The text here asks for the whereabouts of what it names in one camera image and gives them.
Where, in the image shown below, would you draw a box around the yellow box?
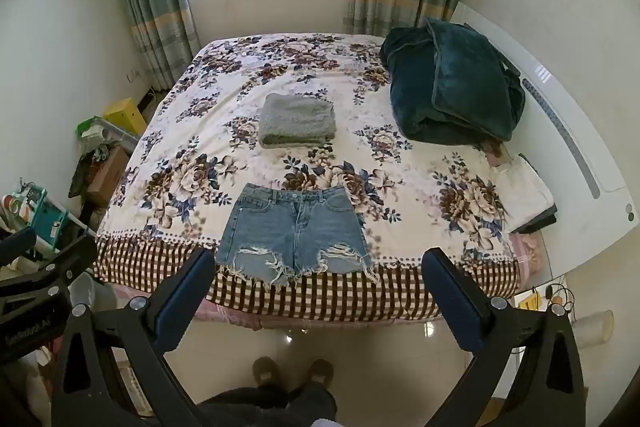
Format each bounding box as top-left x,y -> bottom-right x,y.
102,97 -> 149,136

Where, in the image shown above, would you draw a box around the dark teal plush blanket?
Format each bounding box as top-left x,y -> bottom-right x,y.
378,18 -> 527,145

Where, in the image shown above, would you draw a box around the person's legs in dark trousers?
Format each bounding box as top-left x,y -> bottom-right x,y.
197,383 -> 338,427

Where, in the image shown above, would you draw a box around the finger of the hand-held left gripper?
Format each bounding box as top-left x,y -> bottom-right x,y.
0,227 -> 39,268
0,235 -> 99,304

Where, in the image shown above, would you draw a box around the blue denim shorts pants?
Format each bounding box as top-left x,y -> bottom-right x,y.
215,185 -> 382,288

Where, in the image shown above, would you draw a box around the cardboard box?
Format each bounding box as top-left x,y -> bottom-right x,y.
86,146 -> 132,208

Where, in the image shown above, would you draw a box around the white cylinder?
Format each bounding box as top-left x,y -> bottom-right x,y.
574,309 -> 614,349

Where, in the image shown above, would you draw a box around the brown slipper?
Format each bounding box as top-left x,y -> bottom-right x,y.
251,356 -> 284,389
304,358 -> 335,389

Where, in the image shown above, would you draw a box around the white headboard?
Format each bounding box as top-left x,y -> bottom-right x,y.
450,2 -> 640,258

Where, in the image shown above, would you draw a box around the white bucket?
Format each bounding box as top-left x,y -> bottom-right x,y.
69,274 -> 117,314

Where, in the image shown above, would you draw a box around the clear plastic storage bin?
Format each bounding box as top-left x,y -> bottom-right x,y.
75,116 -> 142,155

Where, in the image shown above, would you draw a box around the bed with floral sheet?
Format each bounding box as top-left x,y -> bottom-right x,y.
92,32 -> 523,324

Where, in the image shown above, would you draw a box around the white pillow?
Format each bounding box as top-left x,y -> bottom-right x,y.
491,153 -> 556,229

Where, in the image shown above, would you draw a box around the black flat item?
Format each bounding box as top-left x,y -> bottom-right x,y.
515,204 -> 559,234

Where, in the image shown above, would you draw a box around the pink mattress pad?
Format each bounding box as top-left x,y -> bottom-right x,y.
510,231 -> 545,280

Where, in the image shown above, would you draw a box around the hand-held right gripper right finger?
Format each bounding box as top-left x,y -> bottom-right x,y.
421,248 -> 587,427

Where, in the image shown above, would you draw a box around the folded grey cloth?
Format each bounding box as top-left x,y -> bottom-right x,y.
257,93 -> 336,148

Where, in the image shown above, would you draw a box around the teal plastic rack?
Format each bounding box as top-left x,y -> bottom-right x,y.
0,186 -> 68,253

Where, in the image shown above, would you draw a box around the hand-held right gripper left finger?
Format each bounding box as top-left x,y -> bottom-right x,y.
50,248 -> 217,427

